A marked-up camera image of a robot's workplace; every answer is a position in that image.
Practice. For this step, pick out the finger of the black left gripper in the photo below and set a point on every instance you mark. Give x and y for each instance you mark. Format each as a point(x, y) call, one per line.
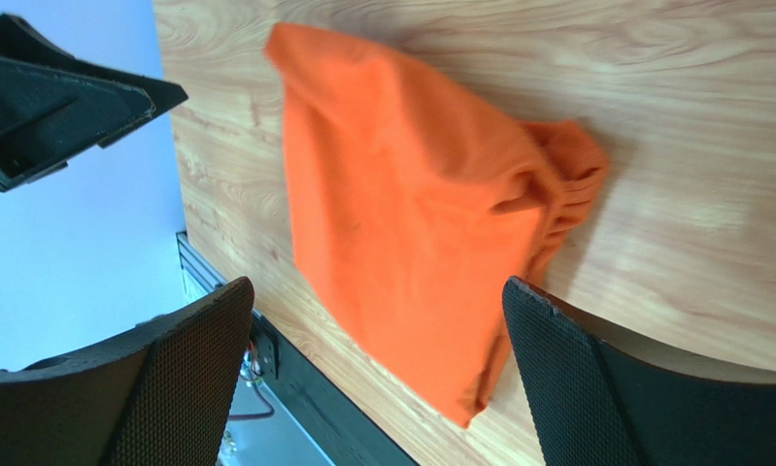
point(53, 106)

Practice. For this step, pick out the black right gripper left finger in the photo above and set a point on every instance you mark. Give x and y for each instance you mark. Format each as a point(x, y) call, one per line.
point(157, 394)

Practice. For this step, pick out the orange t shirt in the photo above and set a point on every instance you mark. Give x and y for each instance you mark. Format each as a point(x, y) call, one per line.
point(412, 201)

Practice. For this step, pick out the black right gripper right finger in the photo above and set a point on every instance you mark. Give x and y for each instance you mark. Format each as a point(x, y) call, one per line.
point(601, 394)

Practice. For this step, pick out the aluminium frame rail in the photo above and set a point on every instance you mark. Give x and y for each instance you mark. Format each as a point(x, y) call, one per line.
point(198, 276)

